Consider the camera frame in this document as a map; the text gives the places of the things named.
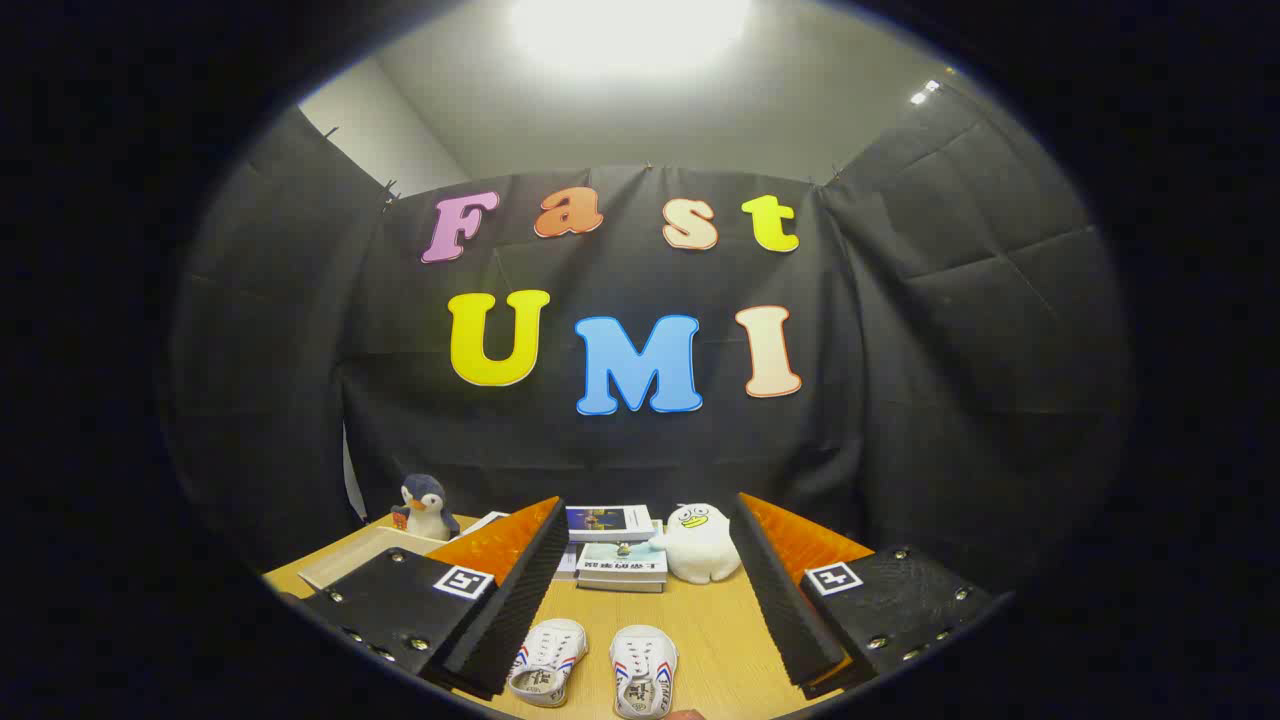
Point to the book with blue picture cover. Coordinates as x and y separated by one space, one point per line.
605 522

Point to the grey penguin plush toy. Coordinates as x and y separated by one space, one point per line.
428 505

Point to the white duck plush toy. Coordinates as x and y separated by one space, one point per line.
698 550

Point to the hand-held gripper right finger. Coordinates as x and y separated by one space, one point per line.
780 600

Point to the beige fabric storage box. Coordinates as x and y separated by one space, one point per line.
360 555

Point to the book with portrait cover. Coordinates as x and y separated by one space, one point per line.
485 522

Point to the white canvas shoe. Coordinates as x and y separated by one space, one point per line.
548 655
645 668

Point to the thick plain white book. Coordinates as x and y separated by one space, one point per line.
620 586

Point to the white book with text cover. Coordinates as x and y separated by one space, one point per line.
567 562

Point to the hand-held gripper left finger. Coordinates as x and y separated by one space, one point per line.
520 600

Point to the black backdrop cloth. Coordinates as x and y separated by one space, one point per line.
900 350

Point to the book with teal cover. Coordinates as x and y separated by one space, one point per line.
625 560

